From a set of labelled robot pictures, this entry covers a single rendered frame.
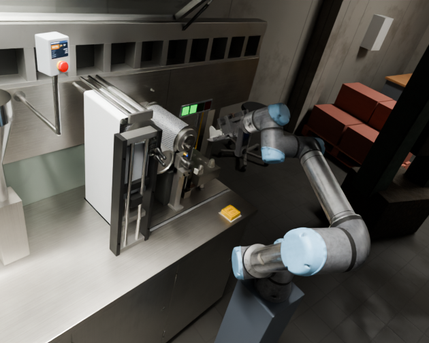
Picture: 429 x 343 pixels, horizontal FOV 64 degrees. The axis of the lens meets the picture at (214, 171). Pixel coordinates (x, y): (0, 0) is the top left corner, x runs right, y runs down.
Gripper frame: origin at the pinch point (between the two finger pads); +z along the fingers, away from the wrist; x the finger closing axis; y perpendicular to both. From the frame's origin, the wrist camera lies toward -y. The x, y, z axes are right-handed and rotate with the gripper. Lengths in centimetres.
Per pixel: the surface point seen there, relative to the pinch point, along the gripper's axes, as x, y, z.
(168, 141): 4.2, 5.0, 23.4
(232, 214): -16.5, -38.4, 20.3
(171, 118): -1.0, 14.1, 22.7
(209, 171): -19.9, -15.9, 30.8
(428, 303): -169, -178, -2
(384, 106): -351, -32, 57
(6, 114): 67, 25, 7
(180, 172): 3.9, -9.8, 22.4
